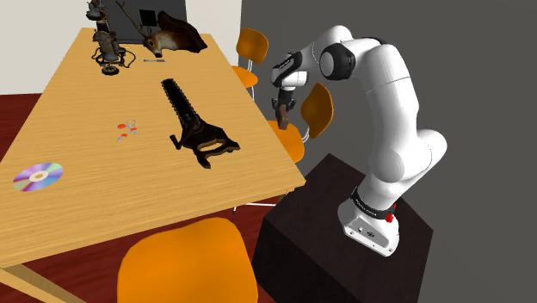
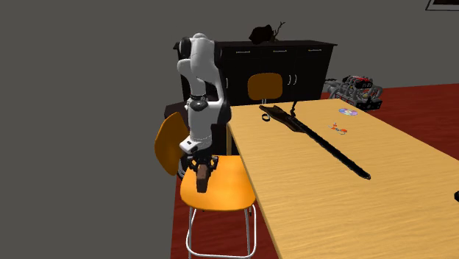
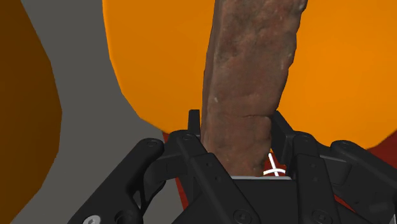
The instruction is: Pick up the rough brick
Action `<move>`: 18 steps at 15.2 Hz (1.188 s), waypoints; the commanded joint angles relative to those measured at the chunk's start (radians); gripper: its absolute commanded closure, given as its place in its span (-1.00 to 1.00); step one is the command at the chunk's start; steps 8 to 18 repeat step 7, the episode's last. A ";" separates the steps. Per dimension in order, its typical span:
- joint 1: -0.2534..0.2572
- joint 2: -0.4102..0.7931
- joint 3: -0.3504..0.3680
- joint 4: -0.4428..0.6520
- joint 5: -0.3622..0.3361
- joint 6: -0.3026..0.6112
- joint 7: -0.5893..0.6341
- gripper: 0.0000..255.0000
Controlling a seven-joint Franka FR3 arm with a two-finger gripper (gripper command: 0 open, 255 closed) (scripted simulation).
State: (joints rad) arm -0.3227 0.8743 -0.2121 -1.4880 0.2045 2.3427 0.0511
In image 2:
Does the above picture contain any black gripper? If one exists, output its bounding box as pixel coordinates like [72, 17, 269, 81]
[185, 152, 219, 177]

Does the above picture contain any brown wooden block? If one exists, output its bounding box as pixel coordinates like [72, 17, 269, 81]
[195, 163, 212, 194]

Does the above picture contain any orange chair with white legs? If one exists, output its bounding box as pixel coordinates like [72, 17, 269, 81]
[154, 111, 258, 259]
[246, 72, 284, 106]

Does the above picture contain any black cabinet with decoration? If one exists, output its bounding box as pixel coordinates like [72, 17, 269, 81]
[173, 21, 338, 107]

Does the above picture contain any long black sheathed sword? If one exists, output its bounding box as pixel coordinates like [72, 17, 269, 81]
[258, 100, 372, 180]

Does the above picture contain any light wooden table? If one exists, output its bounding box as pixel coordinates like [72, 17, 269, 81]
[226, 98, 459, 259]

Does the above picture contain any small orange toy figure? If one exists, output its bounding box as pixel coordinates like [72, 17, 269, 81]
[327, 122, 349, 135]

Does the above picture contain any grey engine machine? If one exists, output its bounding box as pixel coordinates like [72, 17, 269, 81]
[324, 74, 384, 112]

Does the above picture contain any framed wall picture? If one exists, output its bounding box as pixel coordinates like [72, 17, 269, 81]
[424, 0, 459, 12]

